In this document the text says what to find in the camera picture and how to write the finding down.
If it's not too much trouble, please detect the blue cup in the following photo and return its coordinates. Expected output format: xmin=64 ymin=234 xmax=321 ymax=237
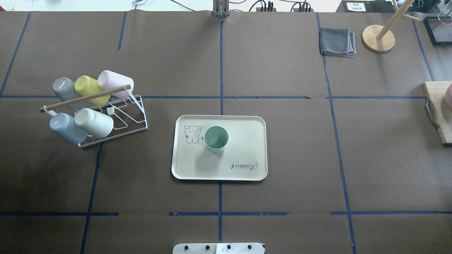
xmin=49 ymin=113 xmax=88 ymax=144

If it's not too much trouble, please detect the wooden mug tree stand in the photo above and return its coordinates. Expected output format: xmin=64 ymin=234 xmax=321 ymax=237
xmin=361 ymin=0 xmax=420 ymax=53

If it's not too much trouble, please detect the mint green cup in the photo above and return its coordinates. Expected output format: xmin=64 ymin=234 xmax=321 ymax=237
xmin=203 ymin=126 xmax=229 ymax=153

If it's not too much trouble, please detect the yellow cup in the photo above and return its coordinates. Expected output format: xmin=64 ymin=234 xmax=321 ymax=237
xmin=74 ymin=75 xmax=111 ymax=106

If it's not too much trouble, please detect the white wire cup rack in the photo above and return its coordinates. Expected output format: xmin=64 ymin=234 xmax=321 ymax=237
xmin=40 ymin=85 xmax=148 ymax=148

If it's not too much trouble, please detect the black label box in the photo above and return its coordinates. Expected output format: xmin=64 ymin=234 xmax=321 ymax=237
xmin=336 ymin=0 xmax=394 ymax=13

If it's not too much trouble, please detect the black glass tray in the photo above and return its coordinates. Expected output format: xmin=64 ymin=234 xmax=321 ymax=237
xmin=423 ymin=17 xmax=452 ymax=46

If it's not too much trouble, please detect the pink cup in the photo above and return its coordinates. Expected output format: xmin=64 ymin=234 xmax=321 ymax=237
xmin=97 ymin=70 xmax=134 ymax=100

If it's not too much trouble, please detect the folded grey cloth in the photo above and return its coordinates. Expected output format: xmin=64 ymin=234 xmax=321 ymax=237
xmin=319 ymin=27 xmax=357 ymax=58

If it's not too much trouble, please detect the bamboo cutting board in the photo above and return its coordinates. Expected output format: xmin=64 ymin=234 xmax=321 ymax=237
xmin=422 ymin=81 xmax=452 ymax=145

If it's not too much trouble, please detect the pink bowl with ice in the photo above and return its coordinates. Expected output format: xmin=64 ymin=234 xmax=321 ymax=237
xmin=444 ymin=84 xmax=452 ymax=109

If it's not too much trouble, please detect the beige cup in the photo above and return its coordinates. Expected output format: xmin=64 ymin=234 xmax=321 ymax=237
xmin=75 ymin=108 xmax=114 ymax=138

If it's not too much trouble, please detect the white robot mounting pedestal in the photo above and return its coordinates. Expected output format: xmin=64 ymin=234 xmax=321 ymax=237
xmin=172 ymin=242 xmax=266 ymax=254

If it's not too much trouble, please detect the cream rabbit serving tray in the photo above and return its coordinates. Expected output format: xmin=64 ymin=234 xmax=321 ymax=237
xmin=171 ymin=115 xmax=268 ymax=181

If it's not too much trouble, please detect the grey cup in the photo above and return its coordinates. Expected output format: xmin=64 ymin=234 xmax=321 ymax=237
xmin=52 ymin=77 xmax=81 ymax=102

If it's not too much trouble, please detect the aluminium frame post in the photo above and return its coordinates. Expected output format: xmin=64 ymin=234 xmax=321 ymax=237
xmin=212 ymin=0 xmax=230 ymax=17

